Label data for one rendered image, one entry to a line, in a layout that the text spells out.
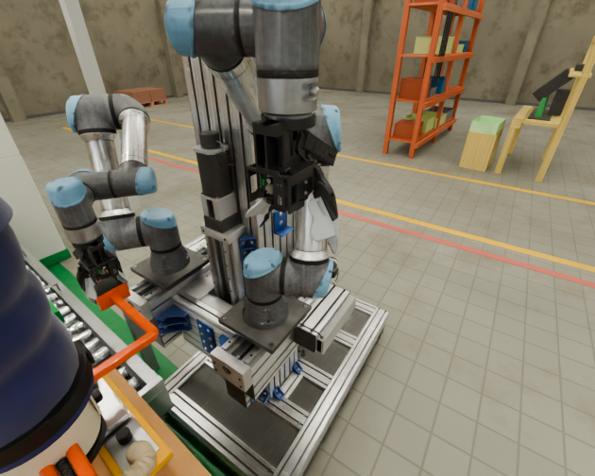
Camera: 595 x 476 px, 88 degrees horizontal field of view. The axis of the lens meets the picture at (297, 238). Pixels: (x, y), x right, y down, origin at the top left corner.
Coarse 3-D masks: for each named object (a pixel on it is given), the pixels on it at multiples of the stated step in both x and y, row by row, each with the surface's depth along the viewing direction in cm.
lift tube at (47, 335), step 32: (0, 256) 40; (0, 288) 39; (32, 288) 47; (0, 320) 41; (32, 320) 44; (0, 352) 40; (32, 352) 45; (64, 352) 51; (0, 384) 42; (32, 384) 46; (64, 384) 51; (0, 416) 43; (32, 416) 46
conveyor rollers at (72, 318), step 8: (32, 272) 200; (48, 296) 180; (56, 304) 175; (64, 312) 171; (72, 320) 166; (72, 328) 160; (80, 328) 162; (80, 336) 156; (88, 336) 158; (88, 344) 151; (96, 344) 153; (96, 352) 147; (104, 352) 148; (96, 360) 146; (120, 368) 140; (136, 384) 135
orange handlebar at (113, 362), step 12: (120, 300) 87; (132, 312) 84; (144, 324) 80; (144, 336) 77; (156, 336) 78; (132, 348) 74; (108, 360) 71; (120, 360) 72; (96, 372) 69; (108, 372) 70; (72, 456) 55; (84, 456) 55; (48, 468) 53; (84, 468) 53
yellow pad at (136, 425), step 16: (96, 384) 78; (112, 384) 79; (96, 400) 73; (128, 400) 76; (112, 432) 69; (128, 432) 67; (144, 432) 69; (112, 448) 66; (160, 448) 67; (112, 464) 64; (128, 464) 64; (160, 464) 64
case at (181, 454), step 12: (120, 384) 91; (132, 396) 88; (144, 408) 85; (156, 420) 82; (168, 432) 80; (168, 444) 78; (180, 444) 78; (96, 456) 75; (180, 456) 75; (192, 456) 75; (96, 468) 73; (108, 468) 73; (168, 468) 73; (180, 468) 73; (192, 468) 73; (204, 468) 73
